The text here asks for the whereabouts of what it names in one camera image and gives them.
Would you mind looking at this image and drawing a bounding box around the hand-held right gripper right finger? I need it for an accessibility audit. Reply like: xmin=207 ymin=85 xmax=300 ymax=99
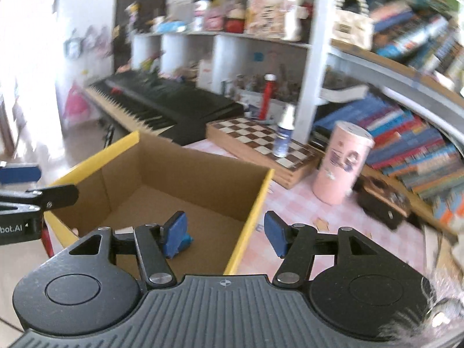
xmin=263 ymin=210 xmax=399 ymax=289

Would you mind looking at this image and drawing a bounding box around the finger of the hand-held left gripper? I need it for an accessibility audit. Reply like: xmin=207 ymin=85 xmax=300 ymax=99
xmin=0 ymin=162 xmax=40 ymax=185
xmin=0 ymin=184 xmax=79 ymax=214

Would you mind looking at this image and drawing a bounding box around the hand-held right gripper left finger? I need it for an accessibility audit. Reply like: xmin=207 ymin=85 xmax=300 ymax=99
xmin=68 ymin=210 xmax=189 ymax=288

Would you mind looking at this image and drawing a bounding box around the small blue toy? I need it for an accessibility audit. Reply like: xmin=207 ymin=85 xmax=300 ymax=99
xmin=174 ymin=234 xmax=195 ymax=258

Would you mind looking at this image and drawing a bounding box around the yellow cardboard box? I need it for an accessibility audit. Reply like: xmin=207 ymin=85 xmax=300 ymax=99
xmin=43 ymin=130 xmax=275 ymax=277

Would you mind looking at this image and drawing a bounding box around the pink checked desktop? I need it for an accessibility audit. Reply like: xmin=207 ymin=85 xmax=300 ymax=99
xmin=183 ymin=138 xmax=441 ymax=291

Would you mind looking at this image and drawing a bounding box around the red bag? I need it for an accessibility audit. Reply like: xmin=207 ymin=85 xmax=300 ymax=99
xmin=41 ymin=221 xmax=56 ymax=259

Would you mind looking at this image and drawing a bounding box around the pink cylinder container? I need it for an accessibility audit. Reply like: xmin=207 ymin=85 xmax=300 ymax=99
xmin=312 ymin=120 xmax=375 ymax=206

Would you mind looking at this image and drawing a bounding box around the pink plastic bag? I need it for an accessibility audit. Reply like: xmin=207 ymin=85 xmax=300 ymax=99
xmin=63 ymin=83 xmax=90 ymax=121

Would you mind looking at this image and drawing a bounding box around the white spray bottle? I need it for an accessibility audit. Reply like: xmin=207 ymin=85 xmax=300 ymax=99
xmin=273 ymin=103 xmax=296 ymax=159

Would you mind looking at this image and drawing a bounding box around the wooden chessboard box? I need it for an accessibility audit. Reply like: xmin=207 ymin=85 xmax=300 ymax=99
xmin=206 ymin=116 xmax=323 ymax=190

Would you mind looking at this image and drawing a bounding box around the dark brown radio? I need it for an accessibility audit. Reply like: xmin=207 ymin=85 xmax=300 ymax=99
xmin=353 ymin=176 xmax=412 ymax=230

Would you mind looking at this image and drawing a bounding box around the black electronic keyboard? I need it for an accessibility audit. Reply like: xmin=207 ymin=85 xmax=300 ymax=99
xmin=85 ymin=70 xmax=244 ymax=146

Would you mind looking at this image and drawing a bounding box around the red tube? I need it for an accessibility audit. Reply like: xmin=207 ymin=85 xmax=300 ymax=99
xmin=259 ymin=74 xmax=277 ymax=121

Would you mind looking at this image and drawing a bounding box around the pen holder with brushes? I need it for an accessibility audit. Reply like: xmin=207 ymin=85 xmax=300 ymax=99
xmin=225 ymin=72 xmax=302 ymax=103

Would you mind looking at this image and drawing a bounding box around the grey paperback book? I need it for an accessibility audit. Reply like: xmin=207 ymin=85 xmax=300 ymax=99
xmin=321 ymin=83 xmax=369 ymax=103

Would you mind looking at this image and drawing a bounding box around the row of colourful books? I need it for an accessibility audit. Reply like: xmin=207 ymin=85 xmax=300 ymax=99
xmin=370 ymin=0 xmax=464 ymax=91
xmin=312 ymin=92 xmax=464 ymax=233

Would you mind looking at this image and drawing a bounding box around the white box red label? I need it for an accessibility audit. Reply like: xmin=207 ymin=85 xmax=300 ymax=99
xmin=198 ymin=58 xmax=215 ymax=92

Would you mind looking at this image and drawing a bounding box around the person's fluffy sleeve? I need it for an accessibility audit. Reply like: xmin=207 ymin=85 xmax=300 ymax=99
xmin=377 ymin=272 xmax=464 ymax=348

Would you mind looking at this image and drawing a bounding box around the white cubby shelf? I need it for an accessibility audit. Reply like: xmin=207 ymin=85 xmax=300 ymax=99
xmin=130 ymin=31 xmax=313 ymax=99

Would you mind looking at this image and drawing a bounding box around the white wooden bookshelf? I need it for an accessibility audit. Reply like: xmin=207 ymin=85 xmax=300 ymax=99
xmin=304 ymin=0 xmax=464 ymax=236

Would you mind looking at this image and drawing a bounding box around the light blue tissue pack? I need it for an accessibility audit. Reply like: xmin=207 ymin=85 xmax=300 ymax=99
xmin=156 ymin=21 xmax=188 ymax=34

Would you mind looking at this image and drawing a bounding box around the red round jar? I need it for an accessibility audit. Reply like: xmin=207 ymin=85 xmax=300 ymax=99
xmin=225 ymin=7 xmax=248 ymax=33

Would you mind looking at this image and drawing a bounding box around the small pink box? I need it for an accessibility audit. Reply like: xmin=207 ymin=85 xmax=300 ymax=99
xmin=204 ymin=5 xmax=227 ymax=31

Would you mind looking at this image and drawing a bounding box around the white plastic bottle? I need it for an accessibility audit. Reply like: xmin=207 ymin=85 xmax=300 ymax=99
xmin=194 ymin=0 xmax=211 ymax=32

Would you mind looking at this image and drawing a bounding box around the white quilted handbag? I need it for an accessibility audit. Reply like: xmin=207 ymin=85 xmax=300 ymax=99
xmin=331 ymin=0 xmax=375 ymax=50

